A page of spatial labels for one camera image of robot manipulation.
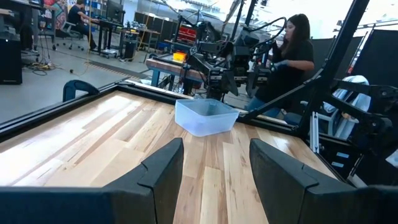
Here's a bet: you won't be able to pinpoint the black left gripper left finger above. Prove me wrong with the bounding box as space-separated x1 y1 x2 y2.
0 138 185 224

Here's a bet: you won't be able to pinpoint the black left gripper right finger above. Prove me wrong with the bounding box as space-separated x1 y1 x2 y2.
249 138 398 224

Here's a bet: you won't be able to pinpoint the white chair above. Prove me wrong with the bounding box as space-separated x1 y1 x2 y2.
300 75 373 140

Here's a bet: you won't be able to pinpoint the black table clamp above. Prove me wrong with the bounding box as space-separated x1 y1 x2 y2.
62 79 101 103

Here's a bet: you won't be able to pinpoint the clear plastic bin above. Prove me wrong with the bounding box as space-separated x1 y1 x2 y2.
174 98 241 138

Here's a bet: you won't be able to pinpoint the person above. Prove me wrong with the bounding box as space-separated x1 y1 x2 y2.
67 0 100 51
247 13 315 121

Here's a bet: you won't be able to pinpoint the black partition panel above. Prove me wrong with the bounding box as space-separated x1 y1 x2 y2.
351 29 398 88

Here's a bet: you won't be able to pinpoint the black computer tower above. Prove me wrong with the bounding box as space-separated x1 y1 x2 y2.
0 37 24 86

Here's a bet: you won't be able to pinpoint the yellow plastic bin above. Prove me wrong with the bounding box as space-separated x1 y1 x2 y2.
172 51 188 63

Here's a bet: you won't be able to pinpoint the black office chair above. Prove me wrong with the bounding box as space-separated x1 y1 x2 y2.
55 21 85 51

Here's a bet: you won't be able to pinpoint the black office desk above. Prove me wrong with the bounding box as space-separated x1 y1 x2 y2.
93 18 126 58

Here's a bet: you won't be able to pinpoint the black cabinet row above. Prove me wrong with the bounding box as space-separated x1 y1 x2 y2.
133 11 178 43

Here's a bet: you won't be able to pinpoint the red storage bins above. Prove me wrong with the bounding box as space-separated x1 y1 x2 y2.
177 26 198 44

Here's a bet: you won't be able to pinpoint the silver frame bracket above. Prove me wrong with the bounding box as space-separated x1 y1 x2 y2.
309 111 321 154

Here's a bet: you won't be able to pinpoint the black aluminium table frame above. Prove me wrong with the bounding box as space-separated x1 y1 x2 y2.
0 0 373 187

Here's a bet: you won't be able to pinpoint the tangled floor cables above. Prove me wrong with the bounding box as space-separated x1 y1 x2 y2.
22 61 58 77

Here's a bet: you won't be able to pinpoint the colourful wall mural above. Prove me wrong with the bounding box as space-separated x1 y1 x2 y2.
43 0 69 30

